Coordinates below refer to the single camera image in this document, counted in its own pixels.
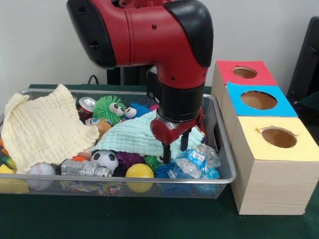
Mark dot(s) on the yellow block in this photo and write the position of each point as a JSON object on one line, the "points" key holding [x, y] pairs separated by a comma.
{"points": [[10, 185]]}

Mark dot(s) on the blue globe ball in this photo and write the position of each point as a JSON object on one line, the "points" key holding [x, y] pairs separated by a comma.
{"points": [[212, 173]]}

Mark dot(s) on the blue fuzzy toy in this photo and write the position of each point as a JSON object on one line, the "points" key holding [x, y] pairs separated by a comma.
{"points": [[139, 109]]}

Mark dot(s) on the pale yellow cloth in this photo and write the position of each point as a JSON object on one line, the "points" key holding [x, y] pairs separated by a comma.
{"points": [[45, 129]]}

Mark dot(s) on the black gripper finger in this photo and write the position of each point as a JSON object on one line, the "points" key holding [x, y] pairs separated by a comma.
{"points": [[185, 139], [166, 152]]}

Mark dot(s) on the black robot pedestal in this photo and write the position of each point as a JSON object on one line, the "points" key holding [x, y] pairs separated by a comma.
{"points": [[127, 75]]}

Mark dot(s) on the small green spiky toy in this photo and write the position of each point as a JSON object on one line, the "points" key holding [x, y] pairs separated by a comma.
{"points": [[152, 162]]}

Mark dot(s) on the wooden box with three holes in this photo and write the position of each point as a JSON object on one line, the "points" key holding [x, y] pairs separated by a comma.
{"points": [[274, 184]]}

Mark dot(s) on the white baseball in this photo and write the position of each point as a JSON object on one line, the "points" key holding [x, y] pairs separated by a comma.
{"points": [[41, 170]]}

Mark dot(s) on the black chair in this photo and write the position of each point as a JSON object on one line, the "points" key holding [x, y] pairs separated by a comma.
{"points": [[306, 64]]}

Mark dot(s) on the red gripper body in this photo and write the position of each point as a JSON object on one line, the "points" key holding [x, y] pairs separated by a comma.
{"points": [[167, 132]]}

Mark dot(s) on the mint green cloth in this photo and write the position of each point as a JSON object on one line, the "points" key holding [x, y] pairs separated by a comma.
{"points": [[129, 137]]}

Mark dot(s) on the yellow ball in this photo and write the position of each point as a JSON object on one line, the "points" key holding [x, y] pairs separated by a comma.
{"points": [[139, 172]]}

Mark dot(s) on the purple fuzzy toy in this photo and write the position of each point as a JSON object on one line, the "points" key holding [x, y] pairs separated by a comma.
{"points": [[129, 159]]}

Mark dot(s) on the green fuzzy toy with eyes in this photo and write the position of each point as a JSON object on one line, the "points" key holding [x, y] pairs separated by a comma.
{"points": [[104, 109]]}

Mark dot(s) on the blue spiky ball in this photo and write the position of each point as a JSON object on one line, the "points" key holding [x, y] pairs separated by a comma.
{"points": [[163, 172]]}

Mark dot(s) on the clear plastic bottle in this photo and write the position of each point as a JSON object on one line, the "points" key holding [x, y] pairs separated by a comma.
{"points": [[197, 158]]}

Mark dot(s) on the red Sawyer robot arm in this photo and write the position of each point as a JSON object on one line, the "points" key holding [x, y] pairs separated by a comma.
{"points": [[149, 35]]}

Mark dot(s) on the red soda can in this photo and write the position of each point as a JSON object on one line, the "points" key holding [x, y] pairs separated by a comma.
{"points": [[85, 105]]}

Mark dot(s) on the silver robot toy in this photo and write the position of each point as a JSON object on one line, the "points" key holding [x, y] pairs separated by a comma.
{"points": [[82, 168]]}

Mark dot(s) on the small soccer ball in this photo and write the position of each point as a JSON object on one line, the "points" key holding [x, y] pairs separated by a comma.
{"points": [[104, 159]]}

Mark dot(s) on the clear mesh bin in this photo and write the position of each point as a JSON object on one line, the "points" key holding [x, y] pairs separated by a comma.
{"points": [[218, 127]]}

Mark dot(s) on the orange plush toy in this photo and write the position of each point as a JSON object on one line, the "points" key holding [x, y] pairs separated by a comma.
{"points": [[102, 127]]}

